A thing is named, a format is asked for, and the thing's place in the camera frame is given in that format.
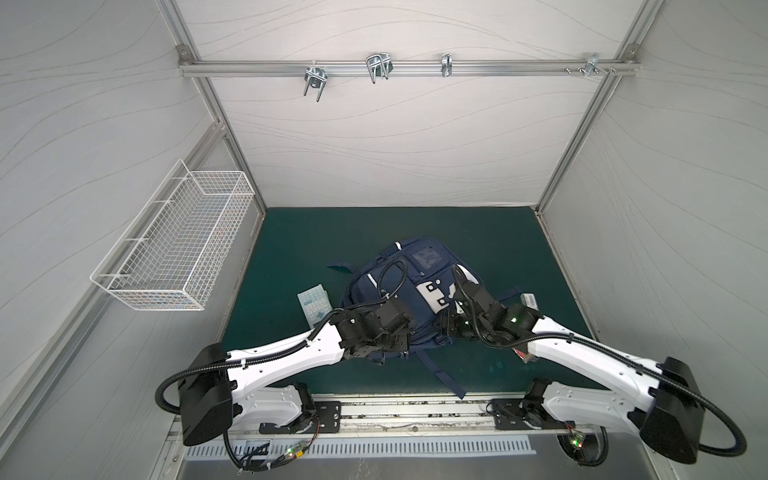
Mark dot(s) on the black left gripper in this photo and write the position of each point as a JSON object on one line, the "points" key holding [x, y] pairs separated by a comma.
{"points": [[402, 343]]}

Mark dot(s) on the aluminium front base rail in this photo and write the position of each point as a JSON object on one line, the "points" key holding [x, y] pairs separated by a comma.
{"points": [[409, 415]]}

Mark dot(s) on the navy blue student backpack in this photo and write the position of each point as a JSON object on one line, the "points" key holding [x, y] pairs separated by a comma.
{"points": [[419, 271]]}

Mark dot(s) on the white slotted cable duct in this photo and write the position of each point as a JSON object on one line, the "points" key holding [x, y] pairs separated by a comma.
{"points": [[334, 447]]}

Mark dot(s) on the metal clamp hook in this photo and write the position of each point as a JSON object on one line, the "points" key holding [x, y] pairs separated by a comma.
{"points": [[315, 79], [379, 65], [446, 65], [591, 67]]}

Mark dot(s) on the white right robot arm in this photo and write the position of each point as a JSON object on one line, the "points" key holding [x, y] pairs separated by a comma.
{"points": [[658, 402]]}

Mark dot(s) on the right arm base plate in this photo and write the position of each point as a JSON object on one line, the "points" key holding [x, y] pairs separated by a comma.
{"points": [[527, 413]]}

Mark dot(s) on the aluminium top cross rail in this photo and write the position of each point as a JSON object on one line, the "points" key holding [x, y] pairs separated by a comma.
{"points": [[401, 68]]}

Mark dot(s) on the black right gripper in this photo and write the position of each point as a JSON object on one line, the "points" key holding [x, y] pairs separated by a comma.
{"points": [[455, 322]]}

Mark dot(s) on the white green calculator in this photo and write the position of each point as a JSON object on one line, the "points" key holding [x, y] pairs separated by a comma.
{"points": [[315, 304]]}

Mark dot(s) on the clear pencil case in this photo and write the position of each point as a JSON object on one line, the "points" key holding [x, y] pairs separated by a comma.
{"points": [[529, 300]]}

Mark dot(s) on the red box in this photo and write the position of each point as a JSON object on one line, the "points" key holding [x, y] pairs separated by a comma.
{"points": [[525, 357]]}

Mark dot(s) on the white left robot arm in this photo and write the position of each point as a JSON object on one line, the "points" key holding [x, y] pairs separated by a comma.
{"points": [[218, 389]]}

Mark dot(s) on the white wire wall basket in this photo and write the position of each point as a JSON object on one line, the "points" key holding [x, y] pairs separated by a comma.
{"points": [[170, 255]]}

